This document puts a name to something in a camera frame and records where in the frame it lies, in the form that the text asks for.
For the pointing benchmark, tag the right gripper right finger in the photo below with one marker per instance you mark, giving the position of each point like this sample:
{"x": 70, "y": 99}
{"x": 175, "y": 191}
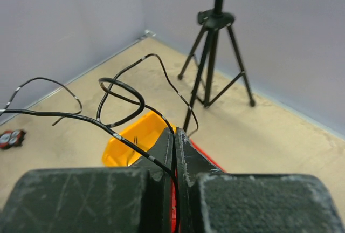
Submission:
{"x": 212, "y": 200}

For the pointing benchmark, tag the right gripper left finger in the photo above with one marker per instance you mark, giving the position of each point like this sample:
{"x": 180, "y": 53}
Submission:
{"x": 95, "y": 199}

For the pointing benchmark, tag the red plastic bin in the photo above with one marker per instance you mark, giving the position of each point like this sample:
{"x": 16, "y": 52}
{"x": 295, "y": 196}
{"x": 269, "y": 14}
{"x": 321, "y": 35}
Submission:
{"x": 205, "y": 154}

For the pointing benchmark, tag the yellow plastic bin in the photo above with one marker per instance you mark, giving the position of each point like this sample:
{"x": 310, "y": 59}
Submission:
{"x": 144, "y": 133}

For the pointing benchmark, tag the black music stand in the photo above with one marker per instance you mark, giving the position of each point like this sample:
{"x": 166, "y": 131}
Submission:
{"x": 211, "y": 22}

